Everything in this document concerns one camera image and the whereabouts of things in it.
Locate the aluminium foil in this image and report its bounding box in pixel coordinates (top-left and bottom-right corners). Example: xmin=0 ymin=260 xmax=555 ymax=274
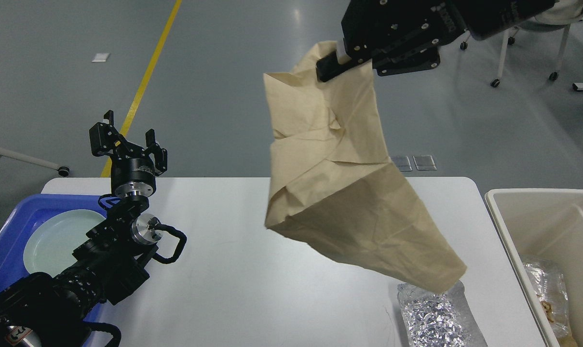
xmin=397 ymin=281 xmax=488 ymax=347

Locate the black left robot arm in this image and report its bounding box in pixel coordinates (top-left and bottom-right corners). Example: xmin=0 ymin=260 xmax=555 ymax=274
xmin=0 ymin=110 xmax=187 ymax=347

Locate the beige plastic bin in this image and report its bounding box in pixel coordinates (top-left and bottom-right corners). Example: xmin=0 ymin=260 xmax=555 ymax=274
xmin=485 ymin=188 xmax=583 ymax=347

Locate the light green plate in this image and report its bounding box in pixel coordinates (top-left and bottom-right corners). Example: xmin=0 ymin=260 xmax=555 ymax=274
xmin=23 ymin=209 xmax=105 ymax=277

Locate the white floor marker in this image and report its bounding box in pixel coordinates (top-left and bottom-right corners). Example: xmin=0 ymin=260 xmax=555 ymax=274
xmin=91 ymin=53 xmax=110 ymax=62

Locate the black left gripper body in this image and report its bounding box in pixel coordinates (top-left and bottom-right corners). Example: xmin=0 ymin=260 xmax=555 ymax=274
xmin=110 ymin=157 xmax=156 ymax=198

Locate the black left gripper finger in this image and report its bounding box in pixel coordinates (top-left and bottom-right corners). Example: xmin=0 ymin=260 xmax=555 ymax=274
xmin=89 ymin=110 xmax=128 ymax=160
xmin=144 ymin=128 xmax=168 ymax=176

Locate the right floor plate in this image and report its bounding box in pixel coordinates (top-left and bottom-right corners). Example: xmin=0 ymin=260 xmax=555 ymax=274
xmin=413 ymin=155 xmax=437 ymax=171

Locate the left floor plate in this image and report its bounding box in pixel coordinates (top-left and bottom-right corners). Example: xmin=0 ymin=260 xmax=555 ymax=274
xmin=391 ymin=156 xmax=413 ymax=172

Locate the blue plastic tray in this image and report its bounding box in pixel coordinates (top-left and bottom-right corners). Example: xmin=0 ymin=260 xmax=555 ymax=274
xmin=0 ymin=193 xmax=116 ymax=323

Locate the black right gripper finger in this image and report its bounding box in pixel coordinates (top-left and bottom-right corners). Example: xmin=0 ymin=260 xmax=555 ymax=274
xmin=373 ymin=47 xmax=441 ymax=76
xmin=316 ymin=0 xmax=457 ymax=82

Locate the clear plastic wrapper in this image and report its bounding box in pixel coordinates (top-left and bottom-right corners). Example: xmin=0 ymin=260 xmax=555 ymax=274
xmin=520 ymin=254 xmax=572 ymax=340

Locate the crumpled brown paper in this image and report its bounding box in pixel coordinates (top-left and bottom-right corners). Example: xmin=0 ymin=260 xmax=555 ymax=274
xmin=540 ymin=300 xmax=564 ymax=323

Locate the brown paper bag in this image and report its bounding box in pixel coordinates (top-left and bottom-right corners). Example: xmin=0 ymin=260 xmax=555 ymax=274
xmin=263 ymin=41 xmax=467 ymax=294

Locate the white stand leg with caster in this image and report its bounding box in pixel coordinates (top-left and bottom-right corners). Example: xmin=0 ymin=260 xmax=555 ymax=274
xmin=0 ymin=147 xmax=71 ymax=176

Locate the brown paper in bin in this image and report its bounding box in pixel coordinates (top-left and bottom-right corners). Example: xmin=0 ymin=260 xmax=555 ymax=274
xmin=558 ymin=335 xmax=578 ymax=347

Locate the white office chair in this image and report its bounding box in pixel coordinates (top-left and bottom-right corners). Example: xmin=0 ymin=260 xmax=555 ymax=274
xmin=460 ymin=0 xmax=583 ymax=88

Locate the floor plate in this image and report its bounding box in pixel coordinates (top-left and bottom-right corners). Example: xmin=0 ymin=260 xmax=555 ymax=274
xmin=391 ymin=156 xmax=413 ymax=172
xmin=413 ymin=155 xmax=437 ymax=171

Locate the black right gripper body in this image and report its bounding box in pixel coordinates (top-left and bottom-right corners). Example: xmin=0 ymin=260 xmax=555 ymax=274
xmin=432 ymin=0 xmax=556 ymax=40

